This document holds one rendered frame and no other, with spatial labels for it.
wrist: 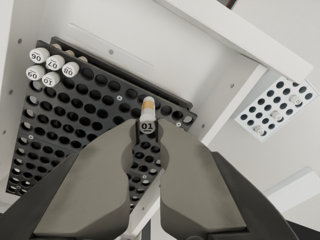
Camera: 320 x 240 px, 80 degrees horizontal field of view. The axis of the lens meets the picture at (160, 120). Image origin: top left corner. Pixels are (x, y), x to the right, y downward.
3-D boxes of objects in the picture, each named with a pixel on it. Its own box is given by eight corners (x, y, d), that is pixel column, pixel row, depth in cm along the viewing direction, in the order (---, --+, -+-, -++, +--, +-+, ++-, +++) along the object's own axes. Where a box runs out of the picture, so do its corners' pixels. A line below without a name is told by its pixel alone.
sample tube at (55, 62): (67, 46, 21) (47, 54, 17) (78, 52, 21) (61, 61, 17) (64, 56, 22) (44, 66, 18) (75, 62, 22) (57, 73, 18)
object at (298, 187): (308, 165, 46) (313, 170, 44) (323, 183, 49) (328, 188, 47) (261, 193, 50) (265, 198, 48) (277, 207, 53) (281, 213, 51)
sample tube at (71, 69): (80, 52, 21) (63, 62, 17) (91, 57, 22) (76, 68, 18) (76, 63, 22) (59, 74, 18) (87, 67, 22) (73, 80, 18)
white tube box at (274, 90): (280, 58, 33) (294, 64, 30) (306, 87, 36) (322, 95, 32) (226, 110, 38) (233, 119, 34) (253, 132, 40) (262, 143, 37)
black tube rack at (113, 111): (64, 34, 23) (36, 40, 18) (188, 95, 28) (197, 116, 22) (30, 161, 32) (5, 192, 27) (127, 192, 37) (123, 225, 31)
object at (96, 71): (40, 39, 18) (36, 40, 18) (196, 114, 23) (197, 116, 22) (36, 57, 19) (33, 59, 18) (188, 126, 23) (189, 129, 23)
